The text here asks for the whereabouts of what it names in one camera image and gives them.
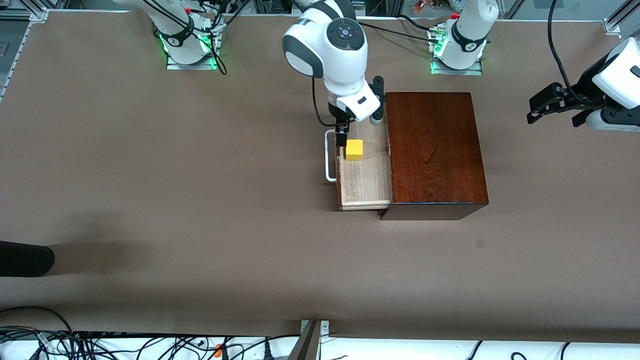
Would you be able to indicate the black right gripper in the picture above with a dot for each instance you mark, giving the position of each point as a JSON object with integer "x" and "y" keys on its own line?
{"x": 339, "y": 121}

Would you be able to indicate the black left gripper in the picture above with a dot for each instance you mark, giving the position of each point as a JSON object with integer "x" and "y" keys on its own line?
{"x": 581, "y": 93}

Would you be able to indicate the yellow cube block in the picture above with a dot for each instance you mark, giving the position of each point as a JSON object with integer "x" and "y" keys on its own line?
{"x": 354, "y": 149}

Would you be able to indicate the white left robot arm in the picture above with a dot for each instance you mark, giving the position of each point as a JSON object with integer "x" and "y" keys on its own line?
{"x": 620, "y": 75}

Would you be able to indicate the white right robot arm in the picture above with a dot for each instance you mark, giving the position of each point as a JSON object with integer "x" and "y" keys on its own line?
{"x": 330, "y": 55}

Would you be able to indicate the dark brown wooden cabinet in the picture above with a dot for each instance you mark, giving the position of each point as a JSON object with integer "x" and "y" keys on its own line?
{"x": 435, "y": 150}

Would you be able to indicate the dark angled metal bar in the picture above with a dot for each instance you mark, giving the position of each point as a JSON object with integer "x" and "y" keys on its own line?
{"x": 305, "y": 345}

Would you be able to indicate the black power plug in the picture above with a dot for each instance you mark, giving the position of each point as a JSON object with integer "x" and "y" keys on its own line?
{"x": 267, "y": 351}

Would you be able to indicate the black cylindrical object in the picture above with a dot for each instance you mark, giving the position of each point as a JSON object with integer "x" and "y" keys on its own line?
{"x": 25, "y": 258}

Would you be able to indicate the silver aluminium frame profile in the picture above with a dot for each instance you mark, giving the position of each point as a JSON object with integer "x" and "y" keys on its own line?
{"x": 20, "y": 37}
{"x": 620, "y": 17}

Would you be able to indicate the silver metal bracket plate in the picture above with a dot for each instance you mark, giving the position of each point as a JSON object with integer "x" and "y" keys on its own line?
{"x": 325, "y": 327}

